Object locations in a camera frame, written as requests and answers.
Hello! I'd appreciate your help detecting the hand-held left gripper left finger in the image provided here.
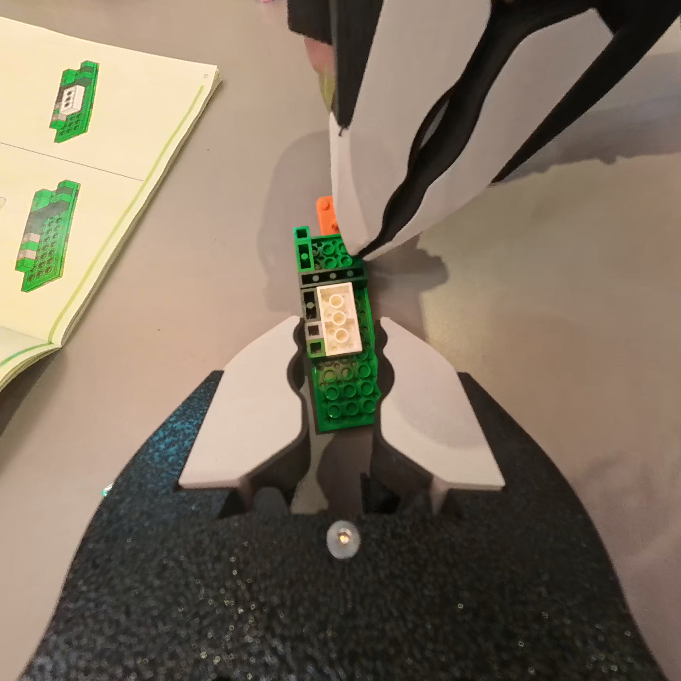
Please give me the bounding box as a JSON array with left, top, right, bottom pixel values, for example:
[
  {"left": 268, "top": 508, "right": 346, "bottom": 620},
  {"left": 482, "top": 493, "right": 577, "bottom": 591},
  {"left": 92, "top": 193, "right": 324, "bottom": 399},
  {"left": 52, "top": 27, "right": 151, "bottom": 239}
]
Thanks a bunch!
[{"left": 179, "top": 315, "right": 312, "bottom": 515}]

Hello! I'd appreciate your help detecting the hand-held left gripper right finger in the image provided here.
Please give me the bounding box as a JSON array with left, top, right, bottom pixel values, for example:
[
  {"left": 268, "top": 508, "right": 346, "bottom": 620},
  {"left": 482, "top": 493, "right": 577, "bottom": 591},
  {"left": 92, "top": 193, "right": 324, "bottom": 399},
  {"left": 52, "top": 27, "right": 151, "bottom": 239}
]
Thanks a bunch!
[{"left": 371, "top": 317, "right": 506, "bottom": 516}]

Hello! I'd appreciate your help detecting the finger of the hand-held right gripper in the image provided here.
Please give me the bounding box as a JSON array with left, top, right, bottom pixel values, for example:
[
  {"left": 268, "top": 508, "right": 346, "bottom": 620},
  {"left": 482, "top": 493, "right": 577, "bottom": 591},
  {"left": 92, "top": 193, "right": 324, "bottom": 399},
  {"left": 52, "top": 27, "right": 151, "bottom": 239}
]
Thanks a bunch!
[
  {"left": 366, "top": 8, "right": 619, "bottom": 262},
  {"left": 328, "top": 0, "right": 493, "bottom": 259}
]

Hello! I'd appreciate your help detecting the green toy brick assembly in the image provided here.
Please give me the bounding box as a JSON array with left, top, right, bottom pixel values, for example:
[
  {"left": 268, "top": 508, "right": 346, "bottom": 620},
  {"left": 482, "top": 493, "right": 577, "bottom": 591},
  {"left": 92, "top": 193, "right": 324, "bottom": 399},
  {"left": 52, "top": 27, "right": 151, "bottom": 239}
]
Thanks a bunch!
[{"left": 293, "top": 225, "right": 382, "bottom": 433}]

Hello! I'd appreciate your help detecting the orange toy brick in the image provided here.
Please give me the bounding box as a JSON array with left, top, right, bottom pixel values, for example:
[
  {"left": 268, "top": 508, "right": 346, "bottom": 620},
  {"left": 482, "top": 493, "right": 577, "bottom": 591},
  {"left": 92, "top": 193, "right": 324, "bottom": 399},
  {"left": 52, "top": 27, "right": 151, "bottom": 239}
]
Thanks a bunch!
[{"left": 316, "top": 196, "right": 342, "bottom": 236}]

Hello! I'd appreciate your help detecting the brick instruction booklet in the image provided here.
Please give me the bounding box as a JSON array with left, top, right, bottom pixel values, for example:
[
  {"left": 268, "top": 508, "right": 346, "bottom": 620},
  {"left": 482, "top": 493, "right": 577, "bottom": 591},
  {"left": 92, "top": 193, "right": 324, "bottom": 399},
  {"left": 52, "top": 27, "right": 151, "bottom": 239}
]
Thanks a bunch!
[{"left": 0, "top": 16, "right": 223, "bottom": 392}]

